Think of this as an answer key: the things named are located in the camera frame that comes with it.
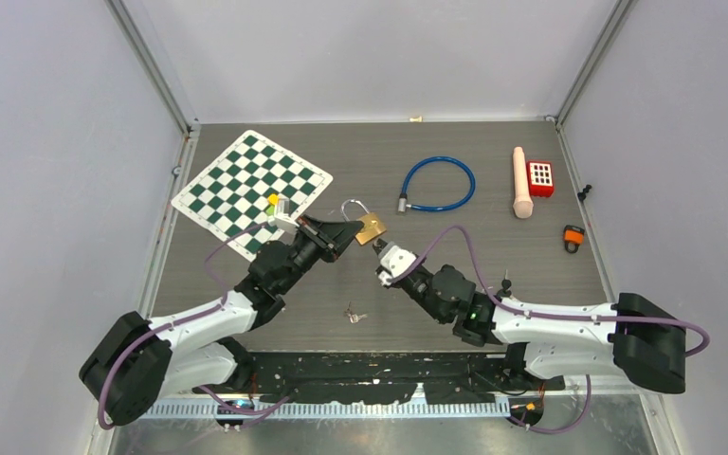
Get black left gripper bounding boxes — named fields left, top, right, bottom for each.
left=277, top=215, right=364, bottom=294

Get aluminium frame rail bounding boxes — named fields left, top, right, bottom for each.
left=94, top=351, right=670, bottom=421

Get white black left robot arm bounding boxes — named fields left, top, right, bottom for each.
left=79, top=215, right=364, bottom=430

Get small orange padlock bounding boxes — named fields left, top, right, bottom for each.
left=562, top=225, right=586, bottom=254

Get beige wooden rolling pin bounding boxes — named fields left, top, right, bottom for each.
left=512, top=146, right=534, bottom=219

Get red block with holes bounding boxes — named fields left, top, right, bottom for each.
left=526, top=160, right=555, bottom=198

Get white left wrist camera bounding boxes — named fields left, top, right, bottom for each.
left=266, top=194, right=299, bottom=234

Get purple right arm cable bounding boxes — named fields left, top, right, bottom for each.
left=401, top=226, right=712, bottom=438

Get black front base panel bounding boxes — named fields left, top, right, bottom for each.
left=209, top=352, right=565, bottom=405

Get black headed key bunch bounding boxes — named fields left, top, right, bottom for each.
left=497, top=269, right=512, bottom=299

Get blue cable lock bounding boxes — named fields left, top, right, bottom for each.
left=395, top=155, right=477, bottom=217

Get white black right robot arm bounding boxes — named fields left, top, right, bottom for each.
left=373, top=240, right=686, bottom=394

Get green white chessboard mat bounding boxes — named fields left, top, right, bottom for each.
left=172, top=130, right=334, bottom=261

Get silver keys with white tag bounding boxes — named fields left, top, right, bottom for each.
left=344, top=303, right=369, bottom=324

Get brass padlock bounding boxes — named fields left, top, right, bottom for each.
left=340, top=198, right=387, bottom=246

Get black knob on rail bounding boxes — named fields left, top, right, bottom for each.
left=577, top=184, right=592, bottom=202

